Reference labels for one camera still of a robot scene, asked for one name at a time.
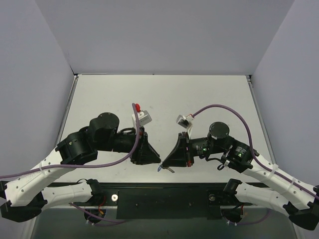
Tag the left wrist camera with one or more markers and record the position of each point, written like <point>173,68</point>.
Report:
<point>144,118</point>

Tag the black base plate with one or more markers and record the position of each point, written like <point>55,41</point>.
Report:
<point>168,201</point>

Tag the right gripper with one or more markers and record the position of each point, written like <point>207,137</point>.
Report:
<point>186,150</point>

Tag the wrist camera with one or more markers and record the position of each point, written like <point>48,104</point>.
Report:
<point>186,122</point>
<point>144,118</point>

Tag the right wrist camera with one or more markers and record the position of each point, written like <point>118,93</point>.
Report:
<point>186,122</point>

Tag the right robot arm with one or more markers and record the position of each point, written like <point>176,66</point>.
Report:
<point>284,193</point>

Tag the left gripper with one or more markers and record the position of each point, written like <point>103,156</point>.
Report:
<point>139,148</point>

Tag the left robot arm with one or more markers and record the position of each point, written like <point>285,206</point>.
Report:
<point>28,195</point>

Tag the silver key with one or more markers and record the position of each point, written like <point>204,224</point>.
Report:
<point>169,169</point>

